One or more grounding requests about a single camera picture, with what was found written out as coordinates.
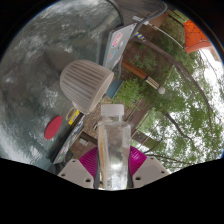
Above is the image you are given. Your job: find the black mesh chair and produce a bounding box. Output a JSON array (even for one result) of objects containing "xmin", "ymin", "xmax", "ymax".
[{"xmin": 107, "ymin": 0, "xmax": 169, "ymax": 29}]

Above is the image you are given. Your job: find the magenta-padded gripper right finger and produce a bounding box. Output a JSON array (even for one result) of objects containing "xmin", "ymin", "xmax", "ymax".
[{"xmin": 126, "ymin": 145, "xmax": 171, "ymax": 189}]

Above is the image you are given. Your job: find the orange canopy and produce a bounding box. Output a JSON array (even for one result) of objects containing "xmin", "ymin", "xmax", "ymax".
[{"xmin": 182, "ymin": 18, "xmax": 213, "ymax": 55}]

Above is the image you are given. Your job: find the wooden stick with white knob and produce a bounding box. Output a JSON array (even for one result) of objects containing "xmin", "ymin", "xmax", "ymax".
[{"xmin": 121, "ymin": 59, "xmax": 167, "ymax": 96}]

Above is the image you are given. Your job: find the grey laptop with stickers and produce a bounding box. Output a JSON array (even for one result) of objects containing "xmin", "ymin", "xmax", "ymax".
[{"xmin": 101, "ymin": 22, "xmax": 138, "ymax": 73}]

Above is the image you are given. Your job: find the flat round red coaster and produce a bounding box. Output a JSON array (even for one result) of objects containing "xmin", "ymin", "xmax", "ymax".
[{"xmin": 43, "ymin": 115, "xmax": 64, "ymax": 141}]

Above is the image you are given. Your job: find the yellow tape roll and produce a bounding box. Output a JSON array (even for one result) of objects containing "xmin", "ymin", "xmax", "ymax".
[{"xmin": 66, "ymin": 108, "xmax": 82, "ymax": 127}]

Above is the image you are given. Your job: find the clear plastic water bottle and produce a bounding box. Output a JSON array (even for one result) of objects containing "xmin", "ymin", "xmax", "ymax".
[{"xmin": 96, "ymin": 103, "xmax": 132, "ymax": 191}]

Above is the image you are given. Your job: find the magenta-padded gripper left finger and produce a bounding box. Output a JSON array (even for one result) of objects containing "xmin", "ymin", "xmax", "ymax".
[{"xmin": 57, "ymin": 146, "xmax": 101, "ymax": 190}]

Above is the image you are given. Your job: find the white ribbed cup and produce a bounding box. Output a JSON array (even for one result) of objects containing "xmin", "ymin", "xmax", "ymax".
[{"xmin": 59, "ymin": 59, "xmax": 115, "ymax": 115}]

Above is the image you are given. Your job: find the dark sticker-covered flat tablet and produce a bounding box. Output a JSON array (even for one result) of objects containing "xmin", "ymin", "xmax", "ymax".
[{"xmin": 50, "ymin": 114, "xmax": 87, "ymax": 165}]

